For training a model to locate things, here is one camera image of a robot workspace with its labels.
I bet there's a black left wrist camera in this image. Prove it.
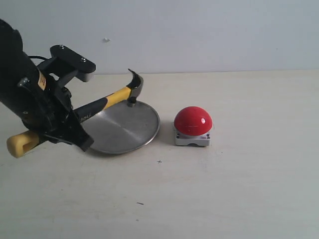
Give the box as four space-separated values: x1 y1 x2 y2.
50 45 96 82

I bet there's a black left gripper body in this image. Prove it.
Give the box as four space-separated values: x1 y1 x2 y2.
22 59 75 139

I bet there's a round stainless steel plate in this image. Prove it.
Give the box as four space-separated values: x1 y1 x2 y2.
82 101 160 154

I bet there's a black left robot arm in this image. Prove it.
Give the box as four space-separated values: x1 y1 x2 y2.
0 20 96 151

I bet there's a yellow black claw hammer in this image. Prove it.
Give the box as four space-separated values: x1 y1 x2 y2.
6 70 144 158

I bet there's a red dome push button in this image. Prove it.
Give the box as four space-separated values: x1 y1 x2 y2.
173 106 214 147

